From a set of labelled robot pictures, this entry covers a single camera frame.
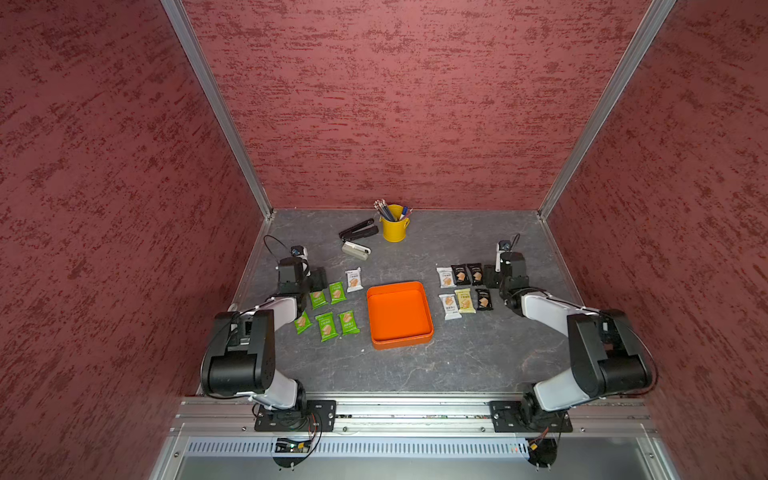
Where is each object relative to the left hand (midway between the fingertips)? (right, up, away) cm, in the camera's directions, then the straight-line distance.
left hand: (313, 276), depth 96 cm
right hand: (+60, +2, 0) cm, 60 cm away
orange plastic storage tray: (+28, -12, -3) cm, 31 cm away
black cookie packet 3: (+56, -8, -1) cm, 57 cm away
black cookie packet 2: (+55, +1, +5) cm, 55 cm away
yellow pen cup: (+27, +15, +12) cm, 33 cm away
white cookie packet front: (+45, -10, -3) cm, 46 cm away
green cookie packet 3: (+6, -15, -7) cm, 17 cm away
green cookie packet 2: (-2, -14, -7) cm, 15 cm away
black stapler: (+13, +15, +16) cm, 26 cm away
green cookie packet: (+8, -5, -1) cm, 10 cm away
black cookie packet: (+50, 0, +5) cm, 50 cm away
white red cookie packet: (+13, -2, +4) cm, 14 cm away
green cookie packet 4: (+12, -14, -6) cm, 20 cm away
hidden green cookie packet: (+2, -7, -1) cm, 8 cm away
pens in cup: (+23, +23, +4) cm, 33 cm away
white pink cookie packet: (+45, -1, +4) cm, 45 cm away
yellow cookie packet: (+50, -8, -1) cm, 51 cm away
